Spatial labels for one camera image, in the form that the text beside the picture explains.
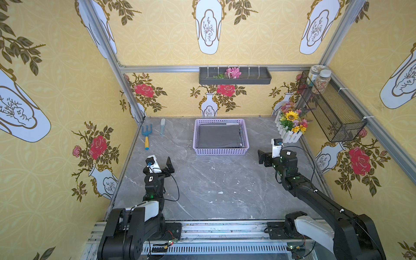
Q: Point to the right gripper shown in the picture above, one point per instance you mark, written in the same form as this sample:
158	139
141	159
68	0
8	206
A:
267	158

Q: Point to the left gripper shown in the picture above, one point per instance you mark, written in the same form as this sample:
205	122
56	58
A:
164	170

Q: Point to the purple plastic basket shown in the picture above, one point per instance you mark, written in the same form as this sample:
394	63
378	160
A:
220	151

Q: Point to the plain grey pillowcase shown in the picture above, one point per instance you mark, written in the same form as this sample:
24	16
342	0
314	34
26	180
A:
226	135

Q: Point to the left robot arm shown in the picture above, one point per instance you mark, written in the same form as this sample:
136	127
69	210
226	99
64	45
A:
127	230

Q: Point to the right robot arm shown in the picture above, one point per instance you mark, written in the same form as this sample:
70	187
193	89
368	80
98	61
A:
355	236

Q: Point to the blue yellow garden fork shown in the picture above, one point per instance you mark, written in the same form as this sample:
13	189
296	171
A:
146	131

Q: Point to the flower pot white fence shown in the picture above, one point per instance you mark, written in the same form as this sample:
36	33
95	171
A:
291	122

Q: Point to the small light blue brush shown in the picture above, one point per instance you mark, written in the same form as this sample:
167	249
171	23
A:
162	127

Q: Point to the pink artificial flower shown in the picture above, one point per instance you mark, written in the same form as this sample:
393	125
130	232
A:
233	73

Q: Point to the glass jar front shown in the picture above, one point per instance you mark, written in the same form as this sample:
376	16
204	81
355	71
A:
322	81

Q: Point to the glass jar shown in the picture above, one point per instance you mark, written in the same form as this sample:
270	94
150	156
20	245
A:
322	81
314	73

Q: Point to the glass jar back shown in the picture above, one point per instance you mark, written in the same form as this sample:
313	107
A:
314	73

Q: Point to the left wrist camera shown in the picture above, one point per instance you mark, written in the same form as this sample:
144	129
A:
151	165

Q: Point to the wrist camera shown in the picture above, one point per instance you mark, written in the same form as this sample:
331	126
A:
151	165
277	145

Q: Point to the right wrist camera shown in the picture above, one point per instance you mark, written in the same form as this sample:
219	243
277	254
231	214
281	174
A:
277	145

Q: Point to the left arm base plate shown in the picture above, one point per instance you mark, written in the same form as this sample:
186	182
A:
173	230

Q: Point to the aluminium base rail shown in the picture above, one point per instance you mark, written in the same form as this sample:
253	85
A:
230	237

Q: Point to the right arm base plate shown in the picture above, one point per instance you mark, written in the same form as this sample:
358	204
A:
282	230

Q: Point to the grey wall tray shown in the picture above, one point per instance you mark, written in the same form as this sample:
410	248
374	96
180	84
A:
251	75

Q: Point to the black wire mesh shelf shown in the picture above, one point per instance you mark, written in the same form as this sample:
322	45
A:
337	116

